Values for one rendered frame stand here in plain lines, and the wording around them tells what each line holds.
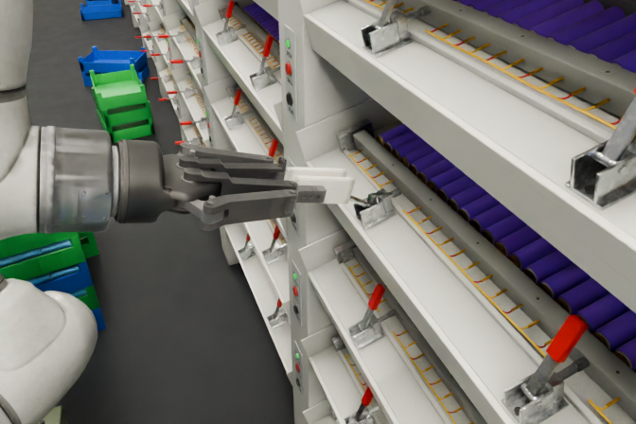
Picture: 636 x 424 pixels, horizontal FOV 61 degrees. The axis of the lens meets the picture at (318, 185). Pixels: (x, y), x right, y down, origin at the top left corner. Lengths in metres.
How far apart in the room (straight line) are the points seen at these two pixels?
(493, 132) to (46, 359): 0.78
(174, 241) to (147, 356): 0.48
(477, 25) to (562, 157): 0.16
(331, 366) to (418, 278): 0.46
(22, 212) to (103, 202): 0.06
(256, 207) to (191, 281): 1.22
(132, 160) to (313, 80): 0.30
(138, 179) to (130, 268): 1.33
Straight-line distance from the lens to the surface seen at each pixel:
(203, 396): 1.42
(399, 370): 0.72
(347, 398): 0.94
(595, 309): 0.50
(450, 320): 0.52
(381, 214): 0.61
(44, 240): 1.42
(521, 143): 0.38
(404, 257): 0.57
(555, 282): 0.52
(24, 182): 0.46
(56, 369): 0.99
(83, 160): 0.47
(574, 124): 0.39
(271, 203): 0.50
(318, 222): 0.81
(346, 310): 0.79
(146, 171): 0.48
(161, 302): 1.66
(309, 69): 0.69
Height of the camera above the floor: 1.12
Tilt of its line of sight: 33 degrees down
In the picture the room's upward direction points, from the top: straight up
